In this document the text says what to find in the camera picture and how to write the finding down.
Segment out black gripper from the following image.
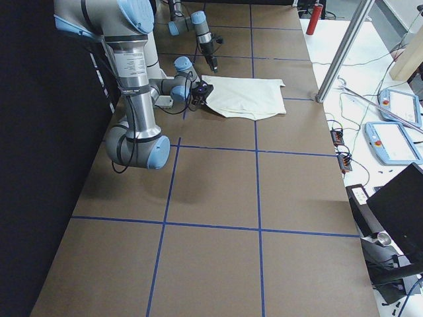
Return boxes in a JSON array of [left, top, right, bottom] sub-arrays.
[[200, 41, 218, 73], [190, 93, 207, 106]]

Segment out cream long-sleeve cat shirt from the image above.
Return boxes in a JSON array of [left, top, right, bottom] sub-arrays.
[[202, 75, 286, 121]]

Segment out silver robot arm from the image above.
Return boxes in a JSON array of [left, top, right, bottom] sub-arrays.
[[168, 0, 223, 73], [54, 1, 213, 169]]

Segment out red cylindrical bottle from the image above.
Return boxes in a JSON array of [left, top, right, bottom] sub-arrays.
[[306, 3, 324, 36]]

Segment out metal rod white hook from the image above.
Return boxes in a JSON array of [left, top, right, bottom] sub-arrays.
[[336, 76, 422, 133]]

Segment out far orange connector box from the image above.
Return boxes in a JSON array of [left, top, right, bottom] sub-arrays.
[[330, 129, 345, 147]]

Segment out orange connector box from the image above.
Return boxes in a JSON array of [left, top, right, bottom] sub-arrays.
[[330, 129, 345, 147], [337, 152, 352, 174]]

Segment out near orange connector box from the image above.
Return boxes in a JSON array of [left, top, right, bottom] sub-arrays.
[[337, 152, 352, 174]]

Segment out near blue teach pendant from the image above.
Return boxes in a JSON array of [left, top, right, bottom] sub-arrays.
[[364, 122, 422, 166]]

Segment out blue teach pendant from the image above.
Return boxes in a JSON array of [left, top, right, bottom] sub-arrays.
[[364, 122, 422, 166], [379, 88, 422, 127]]

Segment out wooden beam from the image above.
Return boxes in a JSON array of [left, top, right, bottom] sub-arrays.
[[389, 27, 422, 81]]

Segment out black device white label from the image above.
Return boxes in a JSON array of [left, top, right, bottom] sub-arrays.
[[346, 184, 387, 237]]

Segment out far blue teach pendant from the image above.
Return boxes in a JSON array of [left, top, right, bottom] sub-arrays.
[[379, 88, 422, 127]]

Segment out black monitor on stand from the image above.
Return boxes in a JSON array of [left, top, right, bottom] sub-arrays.
[[367, 163, 422, 285]]

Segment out white camera post base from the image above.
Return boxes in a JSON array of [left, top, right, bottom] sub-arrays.
[[144, 32, 173, 109]]

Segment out aluminium frame post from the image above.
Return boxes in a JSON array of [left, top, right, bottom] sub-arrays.
[[315, 0, 375, 103]]

